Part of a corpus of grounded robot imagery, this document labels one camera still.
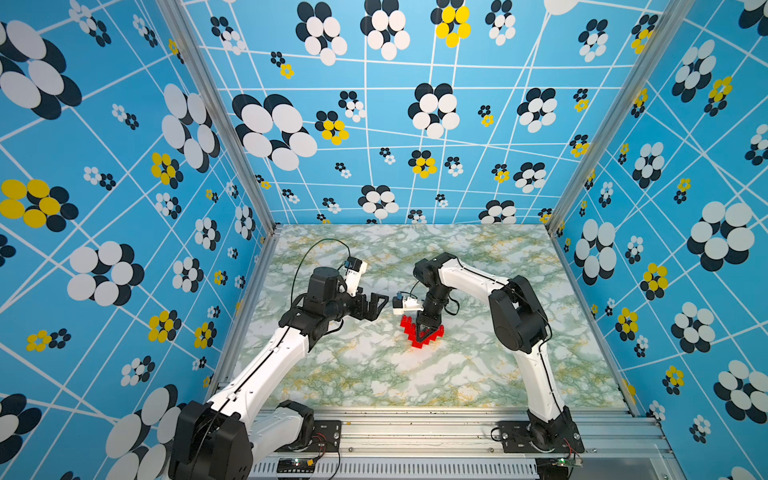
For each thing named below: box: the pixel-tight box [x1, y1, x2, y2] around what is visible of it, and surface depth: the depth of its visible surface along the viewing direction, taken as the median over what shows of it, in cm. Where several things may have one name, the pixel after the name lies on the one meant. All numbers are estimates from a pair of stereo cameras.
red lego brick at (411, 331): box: [404, 323, 417, 339], surface depth 88 cm
